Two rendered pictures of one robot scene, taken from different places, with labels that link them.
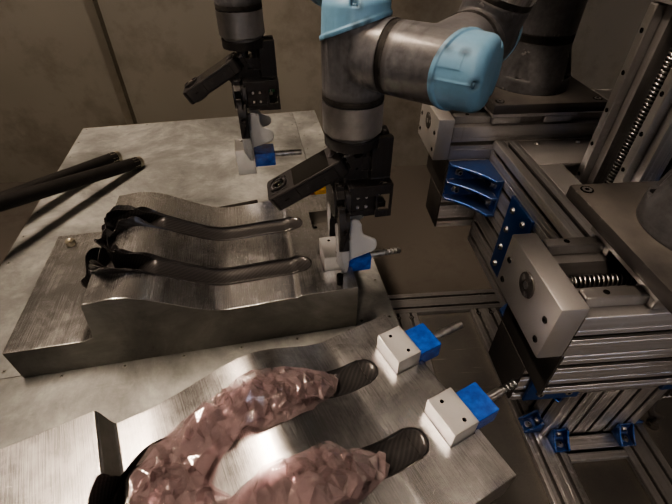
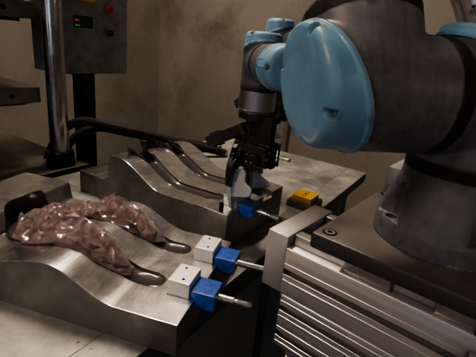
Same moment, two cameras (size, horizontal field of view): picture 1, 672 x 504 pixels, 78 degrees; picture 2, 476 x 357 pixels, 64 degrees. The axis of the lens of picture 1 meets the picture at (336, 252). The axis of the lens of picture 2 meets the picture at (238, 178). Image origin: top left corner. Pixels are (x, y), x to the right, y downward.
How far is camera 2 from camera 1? 55 cm
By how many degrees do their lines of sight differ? 42
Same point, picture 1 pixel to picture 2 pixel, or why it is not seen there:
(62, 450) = (45, 183)
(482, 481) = (156, 312)
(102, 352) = (108, 191)
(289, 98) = not seen: hidden behind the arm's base
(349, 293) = (222, 218)
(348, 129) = (242, 101)
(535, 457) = not seen: outside the picture
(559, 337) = (272, 262)
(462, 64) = (264, 56)
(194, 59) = not seen: hidden behind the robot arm
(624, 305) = (327, 260)
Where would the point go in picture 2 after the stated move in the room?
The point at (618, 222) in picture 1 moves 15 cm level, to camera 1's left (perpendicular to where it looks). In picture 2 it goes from (367, 205) to (283, 173)
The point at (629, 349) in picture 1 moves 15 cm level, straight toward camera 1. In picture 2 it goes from (333, 318) to (219, 303)
